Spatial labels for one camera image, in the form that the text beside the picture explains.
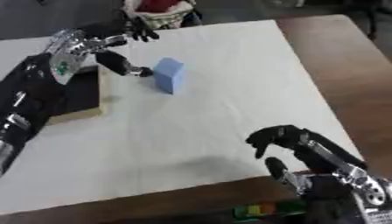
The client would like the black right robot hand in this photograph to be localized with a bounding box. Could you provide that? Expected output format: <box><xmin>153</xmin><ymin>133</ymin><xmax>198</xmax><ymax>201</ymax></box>
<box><xmin>245</xmin><ymin>124</ymin><xmax>369</xmax><ymax>197</ymax></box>

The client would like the tan cardboard box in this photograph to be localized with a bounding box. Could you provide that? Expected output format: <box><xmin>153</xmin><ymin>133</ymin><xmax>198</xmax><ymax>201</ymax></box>
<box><xmin>45</xmin><ymin>62</ymin><xmax>112</xmax><ymax>126</ymax></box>

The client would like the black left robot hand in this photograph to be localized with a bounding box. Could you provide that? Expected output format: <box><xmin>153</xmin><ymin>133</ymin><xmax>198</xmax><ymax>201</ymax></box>
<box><xmin>82</xmin><ymin>17</ymin><xmax>161</xmax><ymax>78</ymax></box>

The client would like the light blue foam block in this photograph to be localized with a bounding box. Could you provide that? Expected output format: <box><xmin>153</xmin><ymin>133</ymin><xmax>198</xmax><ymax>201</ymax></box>
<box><xmin>151</xmin><ymin>57</ymin><xmax>187</xmax><ymax>95</ymax></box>

